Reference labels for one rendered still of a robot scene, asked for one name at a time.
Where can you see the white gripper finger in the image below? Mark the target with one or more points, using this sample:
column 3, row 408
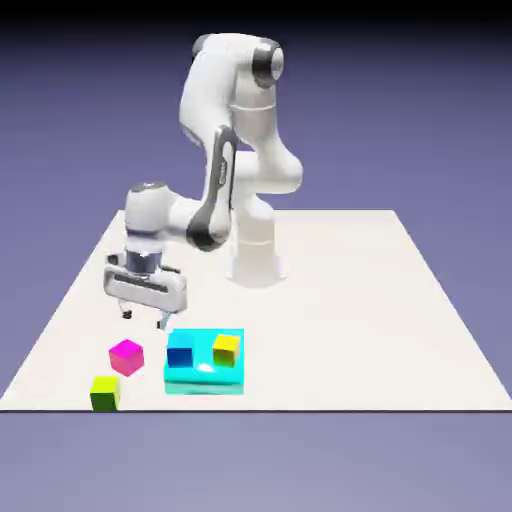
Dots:
column 126, row 311
column 164, row 320

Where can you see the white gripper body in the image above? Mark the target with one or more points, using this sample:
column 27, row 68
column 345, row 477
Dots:
column 148, row 291

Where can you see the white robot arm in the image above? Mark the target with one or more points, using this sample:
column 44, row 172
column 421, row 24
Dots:
column 224, row 104

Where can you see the small blue cube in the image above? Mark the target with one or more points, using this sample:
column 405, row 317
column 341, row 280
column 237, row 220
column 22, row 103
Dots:
column 179, row 352

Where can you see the small magenta cube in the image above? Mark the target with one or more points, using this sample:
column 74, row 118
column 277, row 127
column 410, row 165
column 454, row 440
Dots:
column 126, row 357

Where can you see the small yellow cube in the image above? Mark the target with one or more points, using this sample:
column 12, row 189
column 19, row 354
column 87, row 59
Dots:
column 226, row 350

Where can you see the small lime green cube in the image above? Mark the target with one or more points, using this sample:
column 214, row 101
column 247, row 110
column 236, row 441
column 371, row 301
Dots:
column 104, row 394

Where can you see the large cyan box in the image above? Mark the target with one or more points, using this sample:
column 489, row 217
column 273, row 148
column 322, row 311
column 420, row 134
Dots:
column 208, row 378

